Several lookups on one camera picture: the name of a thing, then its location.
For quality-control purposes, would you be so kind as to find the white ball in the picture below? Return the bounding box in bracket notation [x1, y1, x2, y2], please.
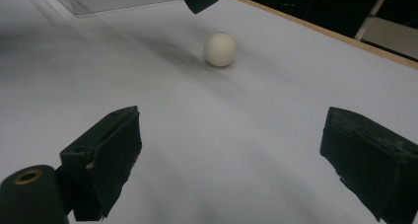
[203, 32, 238, 68]

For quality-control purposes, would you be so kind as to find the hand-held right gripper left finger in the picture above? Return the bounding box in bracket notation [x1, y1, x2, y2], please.
[59, 105, 143, 222]

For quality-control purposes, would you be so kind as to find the white table frame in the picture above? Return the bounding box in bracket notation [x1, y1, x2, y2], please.
[354, 0, 418, 60]

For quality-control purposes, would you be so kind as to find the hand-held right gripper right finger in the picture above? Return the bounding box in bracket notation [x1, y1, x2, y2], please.
[319, 106, 418, 224]

